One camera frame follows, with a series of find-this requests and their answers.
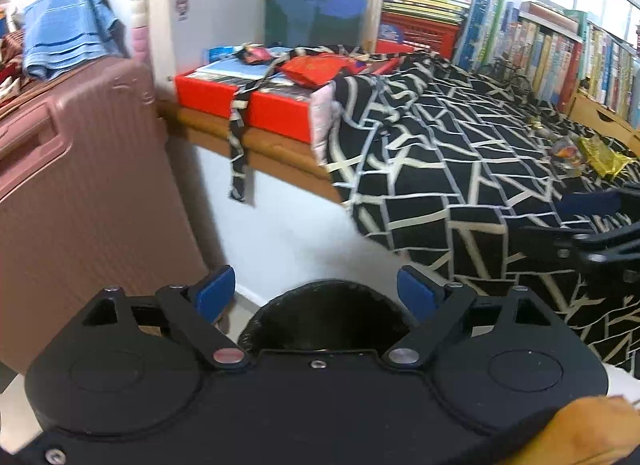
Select gold foil snack bag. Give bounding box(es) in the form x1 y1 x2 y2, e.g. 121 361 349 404
577 136 634 178

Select row of upright books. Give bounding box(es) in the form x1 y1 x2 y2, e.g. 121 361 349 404
452 0 639 128

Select person's right hand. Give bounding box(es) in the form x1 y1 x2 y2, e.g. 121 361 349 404
501 396 639 465

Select black trash bin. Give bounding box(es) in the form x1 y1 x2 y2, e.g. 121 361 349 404
238 280 414 355

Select wooden drawer shelf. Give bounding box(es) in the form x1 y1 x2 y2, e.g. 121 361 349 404
568 91 639 152

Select black white patterned cloth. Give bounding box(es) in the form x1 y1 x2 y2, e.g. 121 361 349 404
226 43 640 376

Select pink suitcase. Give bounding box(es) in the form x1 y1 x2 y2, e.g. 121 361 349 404
0 58 206 373

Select miniature black bicycle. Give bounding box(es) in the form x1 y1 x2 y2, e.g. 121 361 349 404
477 58 532 96

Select red box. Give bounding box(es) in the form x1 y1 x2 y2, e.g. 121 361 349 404
173 56 402 146

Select red snack packet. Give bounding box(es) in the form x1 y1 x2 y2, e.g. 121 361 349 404
279 53 366 90

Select red plastic basket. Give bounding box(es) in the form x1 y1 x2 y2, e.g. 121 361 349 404
375 12 459 60

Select blue towel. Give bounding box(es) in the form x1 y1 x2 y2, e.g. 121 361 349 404
23 0 122 80

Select large blue book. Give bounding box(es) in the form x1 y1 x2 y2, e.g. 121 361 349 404
261 0 372 49

